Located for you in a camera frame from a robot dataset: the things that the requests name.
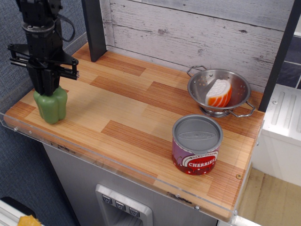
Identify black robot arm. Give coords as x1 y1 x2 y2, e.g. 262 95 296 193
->
8 0 79 96

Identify yellow object at corner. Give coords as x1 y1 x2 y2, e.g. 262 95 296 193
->
17 215 42 226

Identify black vertical post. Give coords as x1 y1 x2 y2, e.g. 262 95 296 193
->
81 0 107 62
258 0 301 112

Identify grey toy fridge cabinet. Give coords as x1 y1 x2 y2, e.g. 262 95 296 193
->
44 145 218 226

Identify clear acrylic table guard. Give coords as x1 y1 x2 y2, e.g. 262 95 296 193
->
3 45 264 221

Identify black left vertical post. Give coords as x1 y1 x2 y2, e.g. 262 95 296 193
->
81 0 107 62

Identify black right vertical post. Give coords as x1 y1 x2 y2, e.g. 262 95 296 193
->
258 0 301 112

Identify green toy bell pepper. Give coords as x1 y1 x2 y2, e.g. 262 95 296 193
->
33 86 68 124

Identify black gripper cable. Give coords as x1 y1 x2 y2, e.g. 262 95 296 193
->
55 13 76 43

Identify toy cherries can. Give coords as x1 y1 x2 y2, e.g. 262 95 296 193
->
172 114 223 176

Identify silver metal colander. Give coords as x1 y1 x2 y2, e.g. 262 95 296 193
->
187 65 255 117

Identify orange white toy salmon piece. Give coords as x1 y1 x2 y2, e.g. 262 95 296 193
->
205 79 232 107

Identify white toy sink unit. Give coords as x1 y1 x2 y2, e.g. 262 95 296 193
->
251 84 301 186

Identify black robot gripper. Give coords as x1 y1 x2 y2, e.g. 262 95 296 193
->
8 25 79 96

